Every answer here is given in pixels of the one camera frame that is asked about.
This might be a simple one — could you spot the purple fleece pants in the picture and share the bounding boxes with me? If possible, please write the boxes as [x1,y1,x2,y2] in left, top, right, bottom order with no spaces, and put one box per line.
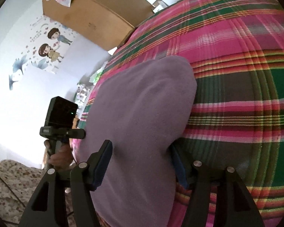
[74,56,197,226]

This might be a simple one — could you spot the speckled knit sleeve forearm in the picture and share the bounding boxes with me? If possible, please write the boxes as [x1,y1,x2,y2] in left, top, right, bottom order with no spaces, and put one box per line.
[0,160,44,226]

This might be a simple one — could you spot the person's left hand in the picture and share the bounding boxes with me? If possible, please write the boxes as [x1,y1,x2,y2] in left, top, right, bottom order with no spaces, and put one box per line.
[46,144,74,171]

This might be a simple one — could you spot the green tissue pack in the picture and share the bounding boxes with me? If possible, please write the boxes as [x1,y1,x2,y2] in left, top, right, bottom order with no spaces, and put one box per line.
[89,67,104,85]

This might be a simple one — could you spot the wooden wardrobe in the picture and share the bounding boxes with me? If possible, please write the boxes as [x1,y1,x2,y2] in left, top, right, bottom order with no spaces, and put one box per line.
[42,0,154,51]

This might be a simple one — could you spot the white carton box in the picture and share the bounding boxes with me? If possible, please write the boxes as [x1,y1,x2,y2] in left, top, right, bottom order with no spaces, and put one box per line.
[152,0,168,13]

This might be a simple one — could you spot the plaid pink green bedsheet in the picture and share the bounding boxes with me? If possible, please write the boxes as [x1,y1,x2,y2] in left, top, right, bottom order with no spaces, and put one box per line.
[80,0,284,226]

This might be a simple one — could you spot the cartoon couple wall sticker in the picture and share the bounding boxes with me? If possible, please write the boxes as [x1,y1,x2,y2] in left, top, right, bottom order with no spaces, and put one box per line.
[38,28,73,63]

